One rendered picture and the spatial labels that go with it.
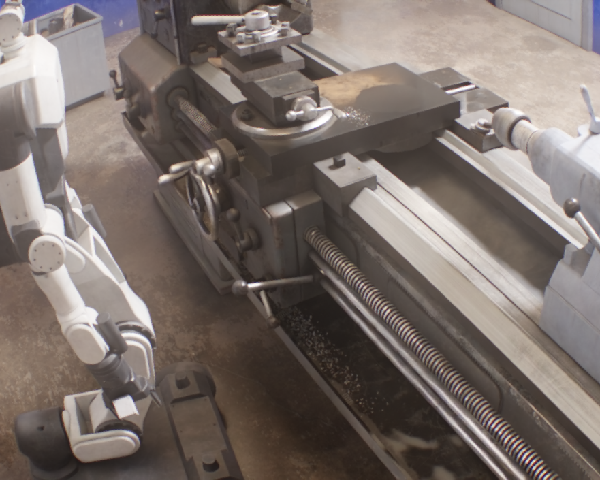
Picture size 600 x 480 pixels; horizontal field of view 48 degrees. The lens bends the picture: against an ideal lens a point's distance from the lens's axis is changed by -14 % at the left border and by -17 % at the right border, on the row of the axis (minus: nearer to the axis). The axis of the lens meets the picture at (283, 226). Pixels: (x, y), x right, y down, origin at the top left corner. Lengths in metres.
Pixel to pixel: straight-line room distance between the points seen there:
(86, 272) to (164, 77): 1.15
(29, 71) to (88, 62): 3.21
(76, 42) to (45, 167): 3.08
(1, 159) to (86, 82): 3.35
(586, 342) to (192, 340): 1.71
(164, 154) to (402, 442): 1.66
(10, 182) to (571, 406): 1.07
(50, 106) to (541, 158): 0.93
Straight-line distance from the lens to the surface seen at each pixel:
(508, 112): 1.51
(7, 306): 3.11
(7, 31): 1.42
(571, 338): 1.35
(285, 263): 1.87
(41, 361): 2.78
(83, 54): 4.55
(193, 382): 2.24
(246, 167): 1.84
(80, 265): 1.62
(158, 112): 2.67
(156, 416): 2.22
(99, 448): 2.01
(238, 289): 1.80
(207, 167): 1.83
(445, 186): 2.02
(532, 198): 1.77
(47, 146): 1.45
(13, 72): 1.39
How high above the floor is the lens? 1.79
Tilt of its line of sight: 34 degrees down
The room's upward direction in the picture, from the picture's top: 6 degrees counter-clockwise
